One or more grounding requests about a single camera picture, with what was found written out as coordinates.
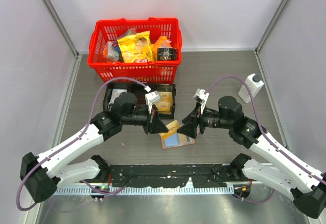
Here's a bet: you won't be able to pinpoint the red plastic shopping basket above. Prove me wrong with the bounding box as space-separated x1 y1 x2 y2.
87 17 182 83

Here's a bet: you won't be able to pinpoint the right aluminium corner post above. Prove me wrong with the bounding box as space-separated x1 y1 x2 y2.
255 0 291 55

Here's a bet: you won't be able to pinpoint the grey small box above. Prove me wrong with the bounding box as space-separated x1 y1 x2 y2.
103 41 120 62

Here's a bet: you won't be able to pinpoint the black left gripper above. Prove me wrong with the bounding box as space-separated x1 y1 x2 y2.
121 103 168 134

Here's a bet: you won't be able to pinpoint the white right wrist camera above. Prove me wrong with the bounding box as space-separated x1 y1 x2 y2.
193 89 209 114

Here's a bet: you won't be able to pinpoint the black round can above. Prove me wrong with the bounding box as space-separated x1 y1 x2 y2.
157 47 178 61

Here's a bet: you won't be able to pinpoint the black three-compartment card tray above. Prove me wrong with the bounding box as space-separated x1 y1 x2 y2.
102 82 176 119

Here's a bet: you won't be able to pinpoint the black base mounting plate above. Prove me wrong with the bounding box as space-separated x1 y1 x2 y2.
79 164 262 188

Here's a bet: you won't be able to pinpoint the yellow chips bag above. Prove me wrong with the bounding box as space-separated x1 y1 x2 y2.
118 31 154 63

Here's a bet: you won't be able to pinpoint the orange snack bag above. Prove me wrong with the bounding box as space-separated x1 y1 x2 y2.
151 36 171 59

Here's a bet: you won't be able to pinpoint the gold credit card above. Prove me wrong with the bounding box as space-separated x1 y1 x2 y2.
178 134 195 145
166 120 180 134

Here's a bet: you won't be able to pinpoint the aluminium corner post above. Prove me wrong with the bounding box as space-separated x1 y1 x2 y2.
255 0 291 55
42 0 79 57

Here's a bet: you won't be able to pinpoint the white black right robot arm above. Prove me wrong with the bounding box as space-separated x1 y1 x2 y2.
177 96 325 219

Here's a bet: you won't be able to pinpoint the pink leather card holder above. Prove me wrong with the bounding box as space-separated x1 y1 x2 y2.
159 132 192 149

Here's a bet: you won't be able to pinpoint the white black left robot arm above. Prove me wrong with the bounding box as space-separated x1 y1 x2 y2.
20 91 168 203

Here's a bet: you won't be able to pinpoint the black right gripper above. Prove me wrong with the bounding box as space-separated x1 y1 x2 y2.
177 101 232 138

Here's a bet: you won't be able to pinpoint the left aluminium corner post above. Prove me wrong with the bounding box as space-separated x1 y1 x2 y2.
42 0 79 57

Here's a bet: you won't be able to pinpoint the white bottle with black cap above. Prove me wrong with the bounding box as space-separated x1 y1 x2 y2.
238 73 264 103

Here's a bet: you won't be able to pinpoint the gold cards in tray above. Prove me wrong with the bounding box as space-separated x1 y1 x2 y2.
155 92 173 114

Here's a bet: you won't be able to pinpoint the white cards in tray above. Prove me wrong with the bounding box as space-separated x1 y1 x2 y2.
107 89 127 111

